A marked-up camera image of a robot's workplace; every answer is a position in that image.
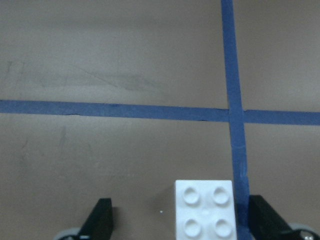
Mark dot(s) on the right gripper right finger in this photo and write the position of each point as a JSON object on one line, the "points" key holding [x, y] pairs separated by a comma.
{"points": [[264, 222]]}

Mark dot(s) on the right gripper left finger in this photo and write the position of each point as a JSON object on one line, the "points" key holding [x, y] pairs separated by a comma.
{"points": [[98, 225]]}

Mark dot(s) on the white block robot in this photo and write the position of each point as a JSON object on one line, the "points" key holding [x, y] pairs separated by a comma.
{"points": [[204, 210]]}

